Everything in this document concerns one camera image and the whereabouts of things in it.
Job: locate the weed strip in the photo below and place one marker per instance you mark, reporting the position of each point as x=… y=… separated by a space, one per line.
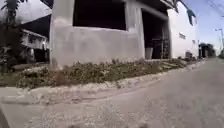
x=90 y=72

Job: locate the unfinished concrete building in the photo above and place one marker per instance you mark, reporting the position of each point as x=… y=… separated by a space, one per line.
x=96 y=45

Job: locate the cracked concrete kerb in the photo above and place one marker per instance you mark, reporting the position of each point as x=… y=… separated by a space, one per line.
x=66 y=91

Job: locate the grey asphalt road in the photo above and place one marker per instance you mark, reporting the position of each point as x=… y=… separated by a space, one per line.
x=166 y=100

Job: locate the white building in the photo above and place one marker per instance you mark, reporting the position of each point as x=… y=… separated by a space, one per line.
x=181 y=30

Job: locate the pale house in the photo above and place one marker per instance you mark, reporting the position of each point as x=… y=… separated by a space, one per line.
x=33 y=42

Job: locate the tree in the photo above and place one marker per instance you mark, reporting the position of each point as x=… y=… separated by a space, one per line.
x=206 y=50
x=10 y=33

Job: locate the utility pole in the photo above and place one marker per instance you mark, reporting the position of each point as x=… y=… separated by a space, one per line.
x=221 y=38

